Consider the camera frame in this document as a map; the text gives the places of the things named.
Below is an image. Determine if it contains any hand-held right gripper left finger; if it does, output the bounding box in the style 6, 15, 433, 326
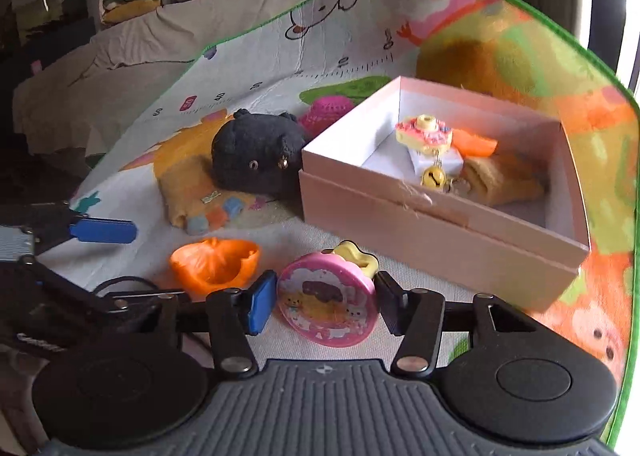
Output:
160, 270, 279, 381

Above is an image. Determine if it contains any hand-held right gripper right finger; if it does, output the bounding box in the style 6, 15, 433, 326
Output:
374, 271, 541, 379

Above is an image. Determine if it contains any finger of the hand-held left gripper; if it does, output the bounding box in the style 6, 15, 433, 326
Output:
102, 288, 191, 317
35, 208, 138, 257

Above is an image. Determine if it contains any pink round tin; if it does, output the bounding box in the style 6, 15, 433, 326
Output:
276, 251, 378, 349

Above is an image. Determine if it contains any yellow heart-shaped toy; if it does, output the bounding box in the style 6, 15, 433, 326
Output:
332, 239, 379, 279

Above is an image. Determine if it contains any orange plastic pumpkin cup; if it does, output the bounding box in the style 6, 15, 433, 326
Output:
452, 128, 499, 158
170, 237, 262, 294

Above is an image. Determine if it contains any pink cardboard box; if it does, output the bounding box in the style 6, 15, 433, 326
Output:
299, 76, 592, 314

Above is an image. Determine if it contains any tan plush paw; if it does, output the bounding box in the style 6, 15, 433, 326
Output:
159, 156, 246, 237

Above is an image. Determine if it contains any small gold bell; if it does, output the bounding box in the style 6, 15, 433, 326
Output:
422, 167, 447, 191

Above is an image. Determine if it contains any white plastic case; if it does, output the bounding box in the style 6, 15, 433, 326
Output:
407, 146, 463, 177

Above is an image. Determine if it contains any black plush toy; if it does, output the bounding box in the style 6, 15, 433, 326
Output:
211, 108, 313, 199

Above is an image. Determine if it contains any donut-shaped toy camera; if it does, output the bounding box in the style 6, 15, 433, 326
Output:
395, 115, 454, 157

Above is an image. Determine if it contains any pink plastic strainer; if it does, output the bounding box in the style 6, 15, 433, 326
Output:
299, 96, 358, 137

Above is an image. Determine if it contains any dark furniture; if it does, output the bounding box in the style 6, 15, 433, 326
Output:
0, 0, 96, 66

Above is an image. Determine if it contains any printed cartoon play mat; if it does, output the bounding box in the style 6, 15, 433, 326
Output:
70, 0, 640, 447

